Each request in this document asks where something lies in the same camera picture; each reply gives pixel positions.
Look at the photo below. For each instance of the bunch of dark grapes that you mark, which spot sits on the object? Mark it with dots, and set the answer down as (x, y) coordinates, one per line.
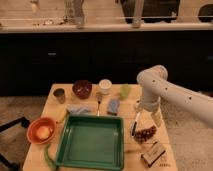
(143, 135)

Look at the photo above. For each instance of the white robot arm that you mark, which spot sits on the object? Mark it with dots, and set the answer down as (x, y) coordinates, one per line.
(155, 86)

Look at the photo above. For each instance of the light blue cloth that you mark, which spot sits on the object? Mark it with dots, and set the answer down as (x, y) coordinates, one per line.
(78, 109)

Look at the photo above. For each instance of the orange bowl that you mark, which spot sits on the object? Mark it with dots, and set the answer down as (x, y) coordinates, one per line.
(35, 125)

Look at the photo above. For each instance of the small wooden brush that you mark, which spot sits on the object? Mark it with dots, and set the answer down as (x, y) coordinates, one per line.
(99, 98)

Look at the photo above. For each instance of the green bean pod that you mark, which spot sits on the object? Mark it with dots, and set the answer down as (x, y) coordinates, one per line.
(50, 162)

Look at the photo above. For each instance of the dark red bowl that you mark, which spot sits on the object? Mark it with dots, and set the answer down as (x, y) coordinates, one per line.
(82, 89)

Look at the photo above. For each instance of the green plastic tray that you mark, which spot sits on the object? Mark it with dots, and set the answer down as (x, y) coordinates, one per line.
(92, 142)

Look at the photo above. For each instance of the grey metal cup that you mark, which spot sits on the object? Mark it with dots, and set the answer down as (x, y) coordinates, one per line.
(59, 94)

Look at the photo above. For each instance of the yellow ball in bowl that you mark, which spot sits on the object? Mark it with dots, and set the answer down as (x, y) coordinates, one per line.
(43, 133)

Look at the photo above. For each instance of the black and white box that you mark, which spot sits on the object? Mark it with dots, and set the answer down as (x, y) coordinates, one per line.
(153, 153)

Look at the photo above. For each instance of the blue sponge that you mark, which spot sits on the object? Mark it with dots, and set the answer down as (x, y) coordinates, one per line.
(113, 106)

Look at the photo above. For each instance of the light green cup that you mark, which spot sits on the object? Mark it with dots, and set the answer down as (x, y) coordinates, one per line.
(125, 90)

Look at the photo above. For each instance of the white cup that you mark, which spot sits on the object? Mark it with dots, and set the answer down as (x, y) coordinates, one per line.
(105, 86)

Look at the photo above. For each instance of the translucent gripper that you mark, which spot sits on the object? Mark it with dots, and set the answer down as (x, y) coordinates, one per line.
(156, 117)

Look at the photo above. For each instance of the black stand left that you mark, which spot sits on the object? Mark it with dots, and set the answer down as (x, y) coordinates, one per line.
(24, 123)

